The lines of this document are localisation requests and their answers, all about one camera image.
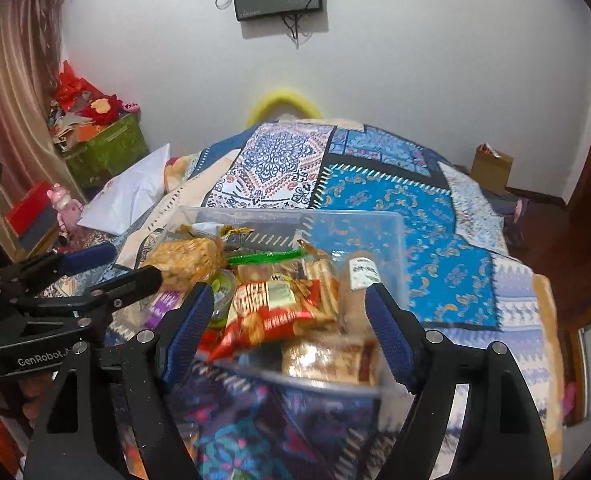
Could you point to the green storage box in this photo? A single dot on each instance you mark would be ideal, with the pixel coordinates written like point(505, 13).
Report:
point(107, 146)

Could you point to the brown cardboard box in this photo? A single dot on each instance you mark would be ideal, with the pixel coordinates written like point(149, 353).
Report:
point(493, 167)

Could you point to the long beige biscuit packet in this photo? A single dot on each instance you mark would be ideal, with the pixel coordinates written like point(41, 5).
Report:
point(363, 272)

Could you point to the red snack packet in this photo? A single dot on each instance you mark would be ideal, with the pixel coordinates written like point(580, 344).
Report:
point(270, 310)

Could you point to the square bread cake packet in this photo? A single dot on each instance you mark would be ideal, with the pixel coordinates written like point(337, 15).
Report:
point(320, 360)

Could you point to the yellow fried snack packet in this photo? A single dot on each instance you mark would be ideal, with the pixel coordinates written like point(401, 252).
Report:
point(185, 260)

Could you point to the small yellow brown snack packet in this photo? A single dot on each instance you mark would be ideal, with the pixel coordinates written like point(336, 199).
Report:
point(225, 233)

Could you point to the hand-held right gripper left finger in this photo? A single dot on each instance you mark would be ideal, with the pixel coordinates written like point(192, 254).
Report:
point(190, 325)

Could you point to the striped brown curtain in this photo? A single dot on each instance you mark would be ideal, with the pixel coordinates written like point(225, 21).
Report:
point(15, 100)

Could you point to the clear plastic storage container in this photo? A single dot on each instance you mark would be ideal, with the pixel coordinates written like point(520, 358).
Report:
point(335, 227)

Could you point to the white pillow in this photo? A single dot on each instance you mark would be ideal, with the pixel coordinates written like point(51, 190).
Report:
point(125, 195)

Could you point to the patchwork blue blanket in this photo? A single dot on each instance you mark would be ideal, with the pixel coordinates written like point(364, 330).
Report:
point(425, 240)

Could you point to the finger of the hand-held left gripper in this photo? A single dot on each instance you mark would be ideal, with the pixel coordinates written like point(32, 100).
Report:
point(87, 257)
point(130, 285)

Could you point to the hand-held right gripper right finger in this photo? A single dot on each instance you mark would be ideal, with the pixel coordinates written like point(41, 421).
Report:
point(390, 335)

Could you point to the red box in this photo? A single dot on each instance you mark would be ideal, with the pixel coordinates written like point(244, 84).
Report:
point(30, 215)

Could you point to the purple shoes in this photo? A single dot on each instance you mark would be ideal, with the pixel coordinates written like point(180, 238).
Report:
point(518, 210)

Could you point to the pile of red decorations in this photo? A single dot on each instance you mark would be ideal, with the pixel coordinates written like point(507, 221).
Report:
point(82, 105)

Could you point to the pink toy figure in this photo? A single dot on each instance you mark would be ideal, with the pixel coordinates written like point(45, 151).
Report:
point(65, 207)

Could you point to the green jelly cup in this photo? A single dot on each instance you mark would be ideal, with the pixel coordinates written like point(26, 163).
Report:
point(223, 292)

